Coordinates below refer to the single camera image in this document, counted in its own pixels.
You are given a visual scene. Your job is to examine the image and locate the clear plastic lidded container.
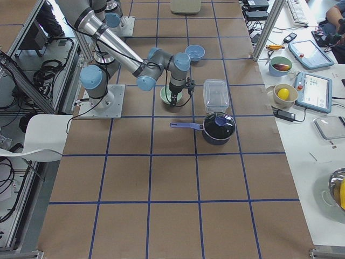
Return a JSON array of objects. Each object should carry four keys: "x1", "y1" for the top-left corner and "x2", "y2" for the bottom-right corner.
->
[{"x1": 203, "y1": 79, "x2": 230, "y2": 113}]

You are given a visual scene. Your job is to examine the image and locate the blue teach pendant far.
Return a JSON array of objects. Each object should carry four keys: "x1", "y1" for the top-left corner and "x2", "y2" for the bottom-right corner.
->
[{"x1": 288, "y1": 40, "x2": 334, "y2": 70}]

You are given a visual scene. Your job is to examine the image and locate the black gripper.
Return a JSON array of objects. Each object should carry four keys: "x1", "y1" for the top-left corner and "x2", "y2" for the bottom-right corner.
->
[{"x1": 169, "y1": 77, "x2": 195, "y2": 106}]

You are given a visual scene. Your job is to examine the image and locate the blue bowl with fruit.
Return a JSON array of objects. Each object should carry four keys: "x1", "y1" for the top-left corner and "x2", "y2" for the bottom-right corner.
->
[{"x1": 268, "y1": 56, "x2": 292, "y2": 77}]

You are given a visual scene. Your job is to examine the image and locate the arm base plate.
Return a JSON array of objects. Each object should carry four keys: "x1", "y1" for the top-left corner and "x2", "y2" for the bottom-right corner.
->
[
  {"x1": 115, "y1": 16, "x2": 135, "y2": 37},
  {"x1": 78, "y1": 84, "x2": 126, "y2": 119}
]

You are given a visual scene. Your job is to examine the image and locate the orange handled tool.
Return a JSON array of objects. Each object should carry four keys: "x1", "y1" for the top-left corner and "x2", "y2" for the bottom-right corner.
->
[{"x1": 265, "y1": 44, "x2": 285, "y2": 51}]

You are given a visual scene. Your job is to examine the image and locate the dark blue saucepan with lid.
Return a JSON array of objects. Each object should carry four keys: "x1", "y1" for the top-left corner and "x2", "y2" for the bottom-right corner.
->
[{"x1": 170, "y1": 112, "x2": 236, "y2": 145}]

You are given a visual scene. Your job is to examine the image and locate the aluminium frame post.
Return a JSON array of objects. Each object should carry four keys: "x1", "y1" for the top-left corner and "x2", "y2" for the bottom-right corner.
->
[{"x1": 252, "y1": 0, "x2": 285, "y2": 62}]

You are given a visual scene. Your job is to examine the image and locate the green bowl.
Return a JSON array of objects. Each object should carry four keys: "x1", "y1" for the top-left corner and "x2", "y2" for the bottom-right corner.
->
[{"x1": 160, "y1": 87, "x2": 183, "y2": 105}]

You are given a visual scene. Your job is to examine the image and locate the beige bowl with lemon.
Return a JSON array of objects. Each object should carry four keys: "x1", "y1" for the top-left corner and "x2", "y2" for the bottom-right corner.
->
[{"x1": 266, "y1": 84, "x2": 298, "y2": 108}]

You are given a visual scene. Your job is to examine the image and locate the steel bowl with fruit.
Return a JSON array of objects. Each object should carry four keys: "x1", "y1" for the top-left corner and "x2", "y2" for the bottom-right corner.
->
[{"x1": 328, "y1": 168, "x2": 344, "y2": 211}]

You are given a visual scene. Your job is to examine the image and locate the scissors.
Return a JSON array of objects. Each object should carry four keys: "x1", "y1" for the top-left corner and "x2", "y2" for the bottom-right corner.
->
[{"x1": 265, "y1": 50, "x2": 274, "y2": 65}]

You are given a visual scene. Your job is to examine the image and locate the blue teach pendant near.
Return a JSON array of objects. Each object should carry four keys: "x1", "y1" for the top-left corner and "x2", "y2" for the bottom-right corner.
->
[{"x1": 294, "y1": 72, "x2": 333, "y2": 114}]

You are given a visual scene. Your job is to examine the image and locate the grey digital scale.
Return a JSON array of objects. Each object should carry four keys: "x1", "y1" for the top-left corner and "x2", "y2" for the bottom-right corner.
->
[{"x1": 313, "y1": 116, "x2": 344, "y2": 140}]

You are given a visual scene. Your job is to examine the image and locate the blue teach pendant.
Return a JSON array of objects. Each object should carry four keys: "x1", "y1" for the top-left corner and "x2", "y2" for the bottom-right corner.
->
[
  {"x1": 288, "y1": 40, "x2": 334, "y2": 70},
  {"x1": 294, "y1": 72, "x2": 333, "y2": 114}
]

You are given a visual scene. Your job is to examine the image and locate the black power adapter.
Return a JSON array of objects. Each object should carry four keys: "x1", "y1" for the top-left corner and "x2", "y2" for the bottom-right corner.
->
[{"x1": 273, "y1": 110, "x2": 295, "y2": 122}]

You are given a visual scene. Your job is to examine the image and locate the white chair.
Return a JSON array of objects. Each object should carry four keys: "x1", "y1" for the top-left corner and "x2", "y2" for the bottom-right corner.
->
[{"x1": 1, "y1": 114, "x2": 72, "y2": 162}]

